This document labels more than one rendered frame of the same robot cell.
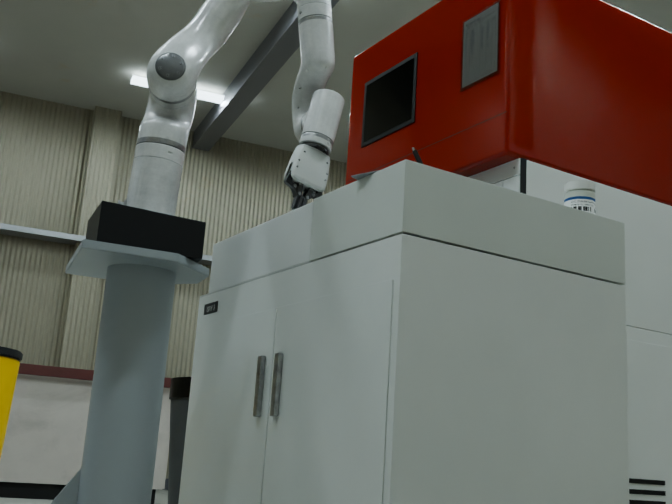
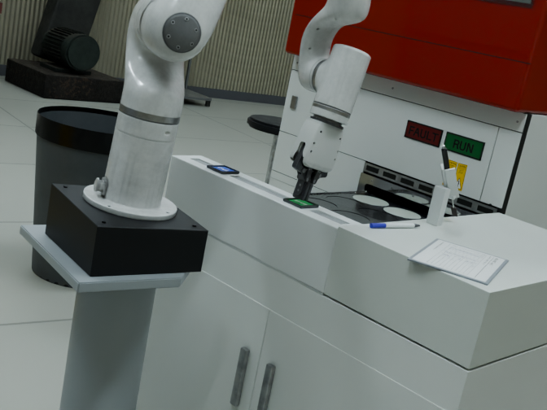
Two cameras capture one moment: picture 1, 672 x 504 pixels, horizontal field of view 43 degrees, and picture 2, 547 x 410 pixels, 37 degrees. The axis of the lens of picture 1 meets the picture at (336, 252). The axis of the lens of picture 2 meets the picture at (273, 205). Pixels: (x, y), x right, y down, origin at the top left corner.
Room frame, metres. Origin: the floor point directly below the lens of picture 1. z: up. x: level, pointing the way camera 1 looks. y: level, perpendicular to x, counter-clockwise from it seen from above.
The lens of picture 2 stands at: (0.40, 0.60, 1.37)
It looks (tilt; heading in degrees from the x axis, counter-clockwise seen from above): 14 degrees down; 344
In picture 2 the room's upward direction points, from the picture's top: 11 degrees clockwise
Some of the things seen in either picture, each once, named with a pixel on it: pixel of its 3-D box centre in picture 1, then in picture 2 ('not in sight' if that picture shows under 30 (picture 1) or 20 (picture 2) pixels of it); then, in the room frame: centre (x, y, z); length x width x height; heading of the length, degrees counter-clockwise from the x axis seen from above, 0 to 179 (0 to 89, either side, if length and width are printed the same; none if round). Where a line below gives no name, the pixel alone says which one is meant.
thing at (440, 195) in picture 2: not in sight; (444, 194); (1.99, -0.22, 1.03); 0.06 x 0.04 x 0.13; 121
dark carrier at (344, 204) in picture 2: not in sight; (376, 215); (2.25, -0.18, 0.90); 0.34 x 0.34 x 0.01; 31
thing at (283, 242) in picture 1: (271, 255); (255, 216); (2.12, 0.16, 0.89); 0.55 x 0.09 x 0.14; 31
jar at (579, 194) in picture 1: (579, 203); not in sight; (1.91, -0.56, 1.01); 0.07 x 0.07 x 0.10
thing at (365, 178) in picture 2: not in sight; (419, 211); (2.37, -0.35, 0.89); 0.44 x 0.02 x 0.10; 31
